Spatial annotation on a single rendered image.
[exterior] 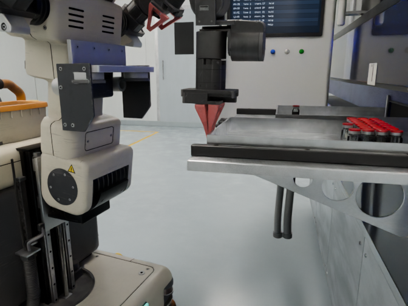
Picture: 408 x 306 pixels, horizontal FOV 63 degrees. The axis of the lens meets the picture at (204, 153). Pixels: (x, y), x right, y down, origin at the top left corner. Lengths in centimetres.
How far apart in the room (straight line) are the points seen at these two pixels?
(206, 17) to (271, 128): 35
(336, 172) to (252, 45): 25
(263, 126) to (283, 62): 72
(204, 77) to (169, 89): 579
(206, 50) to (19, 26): 40
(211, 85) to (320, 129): 33
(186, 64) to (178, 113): 91
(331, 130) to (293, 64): 73
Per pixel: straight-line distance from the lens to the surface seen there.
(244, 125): 85
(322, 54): 156
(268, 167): 55
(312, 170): 56
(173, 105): 642
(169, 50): 641
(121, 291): 130
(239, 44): 62
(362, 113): 121
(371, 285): 100
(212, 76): 63
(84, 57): 92
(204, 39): 63
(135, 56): 667
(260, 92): 153
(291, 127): 85
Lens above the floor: 103
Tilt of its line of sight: 14 degrees down
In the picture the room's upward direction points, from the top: straight up
